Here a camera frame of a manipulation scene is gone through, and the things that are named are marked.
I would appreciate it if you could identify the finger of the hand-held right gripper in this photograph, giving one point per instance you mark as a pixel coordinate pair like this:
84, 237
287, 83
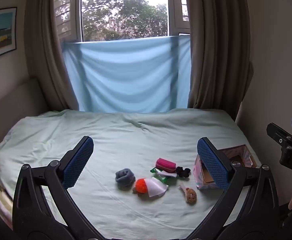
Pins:
278, 132

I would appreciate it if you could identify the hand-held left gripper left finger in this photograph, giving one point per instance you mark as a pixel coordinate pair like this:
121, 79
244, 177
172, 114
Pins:
77, 162

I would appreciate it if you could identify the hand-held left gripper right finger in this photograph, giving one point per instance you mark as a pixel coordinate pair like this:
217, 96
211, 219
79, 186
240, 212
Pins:
212, 163

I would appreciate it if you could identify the patterned cardboard box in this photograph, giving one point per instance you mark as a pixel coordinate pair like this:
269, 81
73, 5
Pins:
238, 158

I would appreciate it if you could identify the green wet wipes packet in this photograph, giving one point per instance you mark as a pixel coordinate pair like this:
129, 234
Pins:
161, 177

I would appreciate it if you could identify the black scrunchie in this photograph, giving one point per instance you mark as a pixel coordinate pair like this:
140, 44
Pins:
183, 172

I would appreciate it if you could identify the brown plush toy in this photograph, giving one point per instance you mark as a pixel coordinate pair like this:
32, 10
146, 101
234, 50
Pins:
191, 195

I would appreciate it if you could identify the light green bed sheet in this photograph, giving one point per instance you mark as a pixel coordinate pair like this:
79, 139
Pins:
110, 135

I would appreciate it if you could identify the small white cloth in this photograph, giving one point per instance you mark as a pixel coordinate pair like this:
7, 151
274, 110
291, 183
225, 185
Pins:
169, 174

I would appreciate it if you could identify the pink zip pouch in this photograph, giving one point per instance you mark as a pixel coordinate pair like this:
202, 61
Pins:
165, 165

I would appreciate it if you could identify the grey rolled sock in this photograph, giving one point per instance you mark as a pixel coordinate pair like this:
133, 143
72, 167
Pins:
125, 178

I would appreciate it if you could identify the white mesh cloth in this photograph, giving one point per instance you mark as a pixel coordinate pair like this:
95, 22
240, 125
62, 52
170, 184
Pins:
158, 187

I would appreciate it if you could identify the orange knitted ball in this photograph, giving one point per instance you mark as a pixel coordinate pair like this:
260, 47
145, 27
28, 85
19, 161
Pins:
142, 186

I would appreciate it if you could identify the stack of folded cloths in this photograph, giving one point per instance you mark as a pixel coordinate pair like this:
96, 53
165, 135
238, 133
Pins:
2, 205

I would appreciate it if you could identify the beige padded headboard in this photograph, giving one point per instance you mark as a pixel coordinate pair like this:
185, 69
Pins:
10, 105

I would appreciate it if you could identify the blue hanging cloth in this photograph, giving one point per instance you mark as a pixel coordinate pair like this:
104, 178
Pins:
126, 80

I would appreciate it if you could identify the brown right curtain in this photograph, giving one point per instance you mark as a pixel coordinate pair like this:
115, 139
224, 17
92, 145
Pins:
216, 42

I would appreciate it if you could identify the brown curtain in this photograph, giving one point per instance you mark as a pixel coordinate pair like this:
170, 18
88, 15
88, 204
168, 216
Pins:
45, 42
216, 42

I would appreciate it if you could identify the brown left curtain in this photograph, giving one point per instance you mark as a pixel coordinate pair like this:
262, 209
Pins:
45, 42

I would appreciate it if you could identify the window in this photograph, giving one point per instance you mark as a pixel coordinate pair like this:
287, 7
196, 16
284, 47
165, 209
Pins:
126, 10

